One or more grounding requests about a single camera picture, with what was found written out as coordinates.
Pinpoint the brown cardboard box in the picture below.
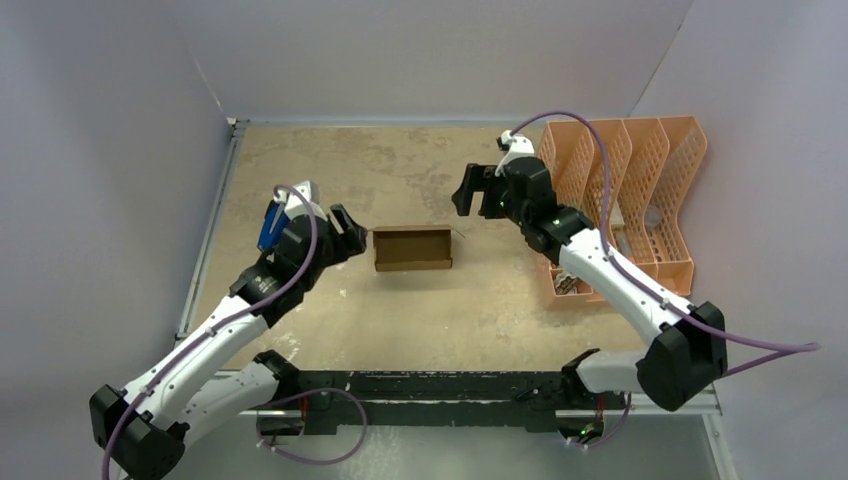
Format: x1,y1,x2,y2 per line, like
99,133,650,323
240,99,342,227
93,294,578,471
371,225,454,272

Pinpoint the orange plastic file organizer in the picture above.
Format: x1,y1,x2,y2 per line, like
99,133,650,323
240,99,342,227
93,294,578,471
538,116,708,296

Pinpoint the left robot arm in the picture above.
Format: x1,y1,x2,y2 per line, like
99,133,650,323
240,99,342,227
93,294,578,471
89,201,368,479

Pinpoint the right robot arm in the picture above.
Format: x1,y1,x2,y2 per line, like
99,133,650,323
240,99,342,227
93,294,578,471
451,157,728,412

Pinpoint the blue stapler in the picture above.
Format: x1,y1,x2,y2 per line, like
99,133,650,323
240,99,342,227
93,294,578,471
257,200,290,252

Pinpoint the purple round item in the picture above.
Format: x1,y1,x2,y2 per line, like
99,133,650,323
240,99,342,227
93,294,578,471
643,205,664,229

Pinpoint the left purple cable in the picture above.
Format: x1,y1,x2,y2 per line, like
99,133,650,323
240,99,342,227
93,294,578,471
100,184,369,480

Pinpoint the purple cable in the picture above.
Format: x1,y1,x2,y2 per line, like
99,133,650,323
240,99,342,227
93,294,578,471
100,184,369,480
506,110,821,452

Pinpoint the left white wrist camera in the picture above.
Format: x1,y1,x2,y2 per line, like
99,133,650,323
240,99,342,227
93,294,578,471
271,180,327,220

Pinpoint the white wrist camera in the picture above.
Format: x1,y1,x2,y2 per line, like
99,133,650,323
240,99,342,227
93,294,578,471
271,180,327,220
494,130,535,177

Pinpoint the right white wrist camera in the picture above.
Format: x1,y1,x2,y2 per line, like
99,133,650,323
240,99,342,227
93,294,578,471
494,130,535,177

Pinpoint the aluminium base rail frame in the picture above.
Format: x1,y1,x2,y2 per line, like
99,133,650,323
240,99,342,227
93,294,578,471
119,368,737,480

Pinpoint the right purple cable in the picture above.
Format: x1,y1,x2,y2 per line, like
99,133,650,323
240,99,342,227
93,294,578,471
506,110,821,452

